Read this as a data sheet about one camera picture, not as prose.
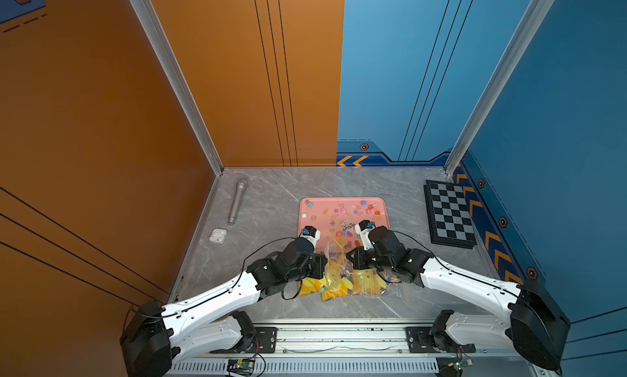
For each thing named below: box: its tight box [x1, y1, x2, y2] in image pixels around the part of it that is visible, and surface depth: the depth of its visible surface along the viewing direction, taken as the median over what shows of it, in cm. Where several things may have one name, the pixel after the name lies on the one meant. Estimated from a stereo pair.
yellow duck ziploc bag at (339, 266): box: [320, 239, 354, 301], surface depth 82 cm
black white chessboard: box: [422, 179, 478, 249], surface depth 101 cm
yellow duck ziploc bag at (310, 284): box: [298, 276, 329, 297], surface depth 82 cm
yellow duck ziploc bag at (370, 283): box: [351, 267, 410, 299], surface depth 82 cm
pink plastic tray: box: [297, 196, 392, 252], surface depth 105 cm
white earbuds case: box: [209, 227, 228, 244], surface depth 98 cm
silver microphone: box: [227, 177, 249, 226], surface depth 110 cm
